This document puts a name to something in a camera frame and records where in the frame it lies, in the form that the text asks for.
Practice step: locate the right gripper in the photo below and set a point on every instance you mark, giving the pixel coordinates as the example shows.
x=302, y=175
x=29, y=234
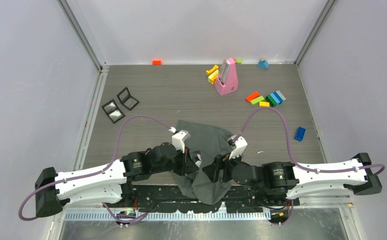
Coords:
x=221, y=161

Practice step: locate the small yellow block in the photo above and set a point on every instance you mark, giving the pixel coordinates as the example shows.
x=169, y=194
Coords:
x=264, y=104

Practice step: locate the lime green block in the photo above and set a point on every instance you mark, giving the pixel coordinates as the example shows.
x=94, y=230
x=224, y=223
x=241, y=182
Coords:
x=257, y=100

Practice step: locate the yellow curved blocks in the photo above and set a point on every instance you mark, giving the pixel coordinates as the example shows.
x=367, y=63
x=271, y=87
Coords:
x=212, y=74

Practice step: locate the black brooch box near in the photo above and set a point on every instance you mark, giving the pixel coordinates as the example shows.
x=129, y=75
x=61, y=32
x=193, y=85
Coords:
x=112, y=111

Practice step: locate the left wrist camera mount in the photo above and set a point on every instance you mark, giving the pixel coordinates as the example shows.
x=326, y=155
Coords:
x=178, y=138

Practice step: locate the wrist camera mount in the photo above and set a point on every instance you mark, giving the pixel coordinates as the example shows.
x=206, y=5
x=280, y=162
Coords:
x=178, y=138
x=237, y=146

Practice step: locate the pink metronome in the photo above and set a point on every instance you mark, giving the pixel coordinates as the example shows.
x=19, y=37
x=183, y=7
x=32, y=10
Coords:
x=227, y=79

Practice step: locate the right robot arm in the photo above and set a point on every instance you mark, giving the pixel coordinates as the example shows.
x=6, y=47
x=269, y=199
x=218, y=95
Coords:
x=279, y=181

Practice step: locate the grey t-shirt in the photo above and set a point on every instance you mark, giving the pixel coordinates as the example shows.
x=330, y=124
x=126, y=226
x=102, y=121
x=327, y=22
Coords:
x=208, y=141

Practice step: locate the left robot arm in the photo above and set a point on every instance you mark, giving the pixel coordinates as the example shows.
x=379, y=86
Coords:
x=95, y=185

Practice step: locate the red block by wall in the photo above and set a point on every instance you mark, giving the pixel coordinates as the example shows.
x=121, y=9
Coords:
x=156, y=62

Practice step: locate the black brooch box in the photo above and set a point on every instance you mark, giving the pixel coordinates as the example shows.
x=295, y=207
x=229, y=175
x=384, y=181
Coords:
x=112, y=111
x=126, y=99

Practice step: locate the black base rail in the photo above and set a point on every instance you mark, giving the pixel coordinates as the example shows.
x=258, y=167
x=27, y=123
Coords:
x=169, y=202

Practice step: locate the blue flat brick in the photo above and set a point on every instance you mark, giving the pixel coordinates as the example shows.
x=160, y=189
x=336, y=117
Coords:
x=300, y=134

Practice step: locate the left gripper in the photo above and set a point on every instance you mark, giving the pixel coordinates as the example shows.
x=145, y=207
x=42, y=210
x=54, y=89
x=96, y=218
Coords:
x=188, y=166

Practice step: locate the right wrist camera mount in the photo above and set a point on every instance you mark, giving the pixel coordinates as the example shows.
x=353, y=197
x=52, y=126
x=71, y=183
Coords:
x=237, y=146

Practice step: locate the black brooch box far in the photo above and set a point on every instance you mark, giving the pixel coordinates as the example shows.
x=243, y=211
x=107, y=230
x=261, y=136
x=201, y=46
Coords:
x=126, y=99

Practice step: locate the orange long block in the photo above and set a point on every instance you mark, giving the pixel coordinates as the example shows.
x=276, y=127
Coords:
x=252, y=96

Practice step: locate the blue triangular block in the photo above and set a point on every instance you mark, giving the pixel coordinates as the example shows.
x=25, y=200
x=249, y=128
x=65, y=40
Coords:
x=263, y=63

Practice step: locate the stacked blue green bricks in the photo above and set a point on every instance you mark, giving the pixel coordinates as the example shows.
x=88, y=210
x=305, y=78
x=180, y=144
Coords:
x=275, y=98

